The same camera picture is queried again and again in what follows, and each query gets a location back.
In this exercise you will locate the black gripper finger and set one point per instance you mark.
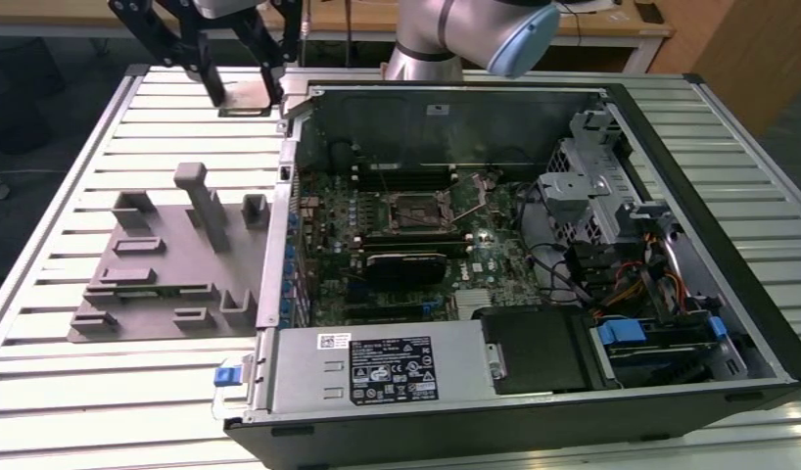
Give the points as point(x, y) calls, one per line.
point(272, 49)
point(197, 54)

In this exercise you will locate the silver CPU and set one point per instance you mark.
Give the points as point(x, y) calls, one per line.
point(245, 95)

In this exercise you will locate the CPU socket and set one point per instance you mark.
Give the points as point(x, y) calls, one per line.
point(421, 210)

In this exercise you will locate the black RAM slot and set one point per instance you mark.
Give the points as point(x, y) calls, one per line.
point(457, 252)
point(412, 248)
point(369, 168)
point(412, 242)
point(412, 237)
point(369, 174)
point(369, 181)

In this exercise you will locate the blue port connector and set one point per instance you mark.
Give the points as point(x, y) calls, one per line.
point(293, 221)
point(289, 256)
point(288, 311)

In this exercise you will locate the grey parts rack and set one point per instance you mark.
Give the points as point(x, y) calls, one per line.
point(177, 264)

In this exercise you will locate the green RAM stick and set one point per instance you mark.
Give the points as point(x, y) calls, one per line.
point(144, 293)

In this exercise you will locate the black graphics card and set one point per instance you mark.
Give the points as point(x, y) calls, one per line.
point(405, 269)

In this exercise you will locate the wooden desk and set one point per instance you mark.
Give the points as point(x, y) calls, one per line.
point(622, 29)

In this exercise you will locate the metal drive cage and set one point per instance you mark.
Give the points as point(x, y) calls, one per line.
point(569, 188)

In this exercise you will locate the green motherboard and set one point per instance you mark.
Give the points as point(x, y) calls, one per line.
point(504, 274)

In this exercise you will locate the black phone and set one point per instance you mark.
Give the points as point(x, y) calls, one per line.
point(648, 12)

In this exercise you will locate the silver chipset heatsink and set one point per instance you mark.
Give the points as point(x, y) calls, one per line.
point(472, 299)

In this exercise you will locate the blue case latch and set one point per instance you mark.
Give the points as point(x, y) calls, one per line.
point(224, 376)

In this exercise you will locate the silver power supply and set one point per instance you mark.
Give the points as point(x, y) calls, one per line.
point(308, 387)

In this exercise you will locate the wooden cabinet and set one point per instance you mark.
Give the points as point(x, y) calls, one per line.
point(752, 49)

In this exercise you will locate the black plastic shroud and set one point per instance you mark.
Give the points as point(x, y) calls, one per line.
point(543, 347)

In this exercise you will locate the hard disk in blue carrier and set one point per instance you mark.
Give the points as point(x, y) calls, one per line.
point(618, 333)

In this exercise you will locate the black PC case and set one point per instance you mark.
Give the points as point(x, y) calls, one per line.
point(439, 440)

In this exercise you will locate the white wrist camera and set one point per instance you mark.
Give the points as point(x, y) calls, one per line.
point(226, 9)

